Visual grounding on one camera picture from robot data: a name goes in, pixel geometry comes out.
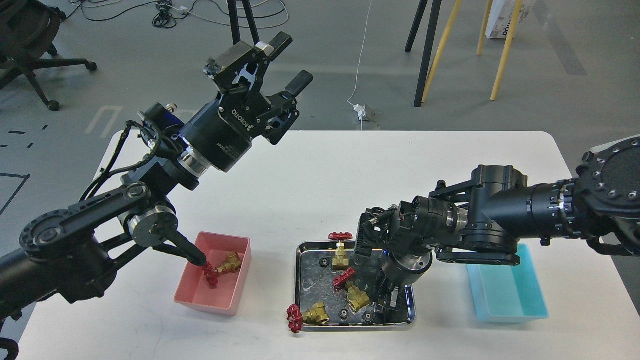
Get small black gear bottom right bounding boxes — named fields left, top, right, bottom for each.
left=362, top=311, right=375, bottom=326

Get small black gear bottom centre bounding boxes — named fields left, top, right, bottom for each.
left=338, top=309, right=350, bottom=321

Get yellow wooden stand legs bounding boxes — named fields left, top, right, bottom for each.
left=422, top=0, right=524, bottom=104

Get black stand legs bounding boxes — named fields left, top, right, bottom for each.
left=405, top=0, right=442, bottom=108

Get brass valve top red handle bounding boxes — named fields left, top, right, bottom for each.
left=327, top=232, right=354, bottom=271

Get white cable with plug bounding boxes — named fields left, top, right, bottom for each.
left=347, top=0, right=374, bottom=132

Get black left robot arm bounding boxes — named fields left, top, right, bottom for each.
left=0, top=32, right=314, bottom=322

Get brass valve bottom red handle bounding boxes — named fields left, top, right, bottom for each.
left=286, top=301, right=330, bottom=334

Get light blue plastic box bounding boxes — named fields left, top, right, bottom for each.
left=466, top=243, right=549, bottom=324

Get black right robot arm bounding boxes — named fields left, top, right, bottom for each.
left=352, top=136, right=640, bottom=309

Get black office chair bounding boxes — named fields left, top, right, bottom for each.
left=0, top=0, right=98, bottom=112

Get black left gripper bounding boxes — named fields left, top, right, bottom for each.
left=180, top=32, right=314, bottom=173

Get white cardboard box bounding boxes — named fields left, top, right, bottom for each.
left=485, top=0, right=517, bottom=40

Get black floor cables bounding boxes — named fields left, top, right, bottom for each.
left=67, top=0, right=290, bottom=30

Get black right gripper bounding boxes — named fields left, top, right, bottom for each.
left=375, top=250, right=434, bottom=312

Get brass valve red handle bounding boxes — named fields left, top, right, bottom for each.
left=202, top=251, right=243, bottom=289
left=327, top=232, right=354, bottom=271
left=286, top=301, right=330, bottom=334
left=332, top=268, right=371, bottom=313

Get shiny metal tray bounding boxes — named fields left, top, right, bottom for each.
left=294, top=240, right=417, bottom=332

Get pink plastic box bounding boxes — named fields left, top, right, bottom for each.
left=174, top=232, right=252, bottom=316

